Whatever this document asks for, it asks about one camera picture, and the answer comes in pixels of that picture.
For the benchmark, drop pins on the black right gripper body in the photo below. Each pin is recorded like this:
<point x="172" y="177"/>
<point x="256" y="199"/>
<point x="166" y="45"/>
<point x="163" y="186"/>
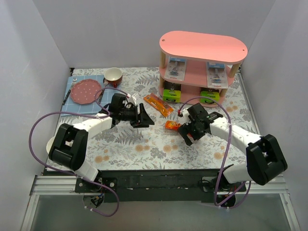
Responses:
<point x="190" y="130"/>

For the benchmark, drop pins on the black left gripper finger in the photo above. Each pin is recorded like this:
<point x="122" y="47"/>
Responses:
<point x="142" y="113"/>
<point x="142" y="123"/>

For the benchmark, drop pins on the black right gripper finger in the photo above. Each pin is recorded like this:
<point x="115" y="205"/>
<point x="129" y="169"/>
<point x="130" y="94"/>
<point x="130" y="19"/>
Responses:
<point x="186" y="126"/>
<point x="185" y="132"/>

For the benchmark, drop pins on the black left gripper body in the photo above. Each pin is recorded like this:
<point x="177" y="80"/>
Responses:
<point x="138" y="115"/>

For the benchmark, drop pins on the orange small razor packet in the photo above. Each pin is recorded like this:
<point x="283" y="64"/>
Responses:
<point x="172" y="125"/>

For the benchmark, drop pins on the orange long snack packet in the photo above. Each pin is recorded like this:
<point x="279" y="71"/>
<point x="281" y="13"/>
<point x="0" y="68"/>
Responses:
<point x="159" y="104"/>

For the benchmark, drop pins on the black green Gillette razor box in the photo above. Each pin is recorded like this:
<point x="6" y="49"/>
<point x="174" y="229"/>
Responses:
<point x="171" y="92"/>

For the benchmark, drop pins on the blue razor blister pack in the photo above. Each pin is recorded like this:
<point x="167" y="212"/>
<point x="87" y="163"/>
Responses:
<point x="216" y="75"/>
<point x="176" y="68"/>

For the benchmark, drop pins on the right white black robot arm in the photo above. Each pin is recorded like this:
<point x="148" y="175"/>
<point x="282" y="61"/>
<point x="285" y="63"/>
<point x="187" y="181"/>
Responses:
<point x="264" y="157"/>

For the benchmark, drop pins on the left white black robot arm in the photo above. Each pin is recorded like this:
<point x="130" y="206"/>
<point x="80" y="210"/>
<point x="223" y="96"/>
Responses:
<point x="68" y="147"/>

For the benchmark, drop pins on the pink three-tier shelf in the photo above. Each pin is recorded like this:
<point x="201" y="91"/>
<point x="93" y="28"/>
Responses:
<point x="198" y="49"/>

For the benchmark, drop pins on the floral tablecloth mat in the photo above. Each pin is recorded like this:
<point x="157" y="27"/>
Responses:
<point x="127" y="148"/>

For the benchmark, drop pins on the red cup white inside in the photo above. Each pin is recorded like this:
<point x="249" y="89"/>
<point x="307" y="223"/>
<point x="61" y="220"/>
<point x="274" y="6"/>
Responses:
<point x="113" y="76"/>

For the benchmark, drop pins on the pink dotted plate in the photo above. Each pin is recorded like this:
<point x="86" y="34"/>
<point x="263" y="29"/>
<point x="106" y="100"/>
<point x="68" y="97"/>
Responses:
<point x="84" y="91"/>

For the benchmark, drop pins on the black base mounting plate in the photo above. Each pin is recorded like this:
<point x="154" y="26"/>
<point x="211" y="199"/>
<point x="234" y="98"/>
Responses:
<point x="160" y="185"/>

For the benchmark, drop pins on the white ceramic bowl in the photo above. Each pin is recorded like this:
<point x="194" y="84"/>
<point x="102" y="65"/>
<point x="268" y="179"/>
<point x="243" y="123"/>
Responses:
<point x="49" y="144"/>

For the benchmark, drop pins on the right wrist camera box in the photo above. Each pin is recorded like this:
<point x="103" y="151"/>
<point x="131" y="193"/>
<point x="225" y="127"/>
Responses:
<point x="183" y="115"/>

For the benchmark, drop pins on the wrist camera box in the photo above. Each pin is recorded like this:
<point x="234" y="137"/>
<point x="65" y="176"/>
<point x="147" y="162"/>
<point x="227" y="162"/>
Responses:
<point x="132" y="98"/>
<point x="183" y="115"/>

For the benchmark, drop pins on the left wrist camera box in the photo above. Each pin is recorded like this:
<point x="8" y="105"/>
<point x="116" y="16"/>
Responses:
<point x="132" y="98"/>

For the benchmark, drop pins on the black handled spoon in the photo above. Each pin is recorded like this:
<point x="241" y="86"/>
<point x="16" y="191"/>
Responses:
<point x="105" y="83"/>

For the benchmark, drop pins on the black handled fork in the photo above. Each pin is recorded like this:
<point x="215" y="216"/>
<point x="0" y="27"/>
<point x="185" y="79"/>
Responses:
<point x="74" y="81"/>

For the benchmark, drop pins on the aluminium frame rail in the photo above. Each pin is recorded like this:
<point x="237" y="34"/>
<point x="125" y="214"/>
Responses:
<point x="60" y="203"/>

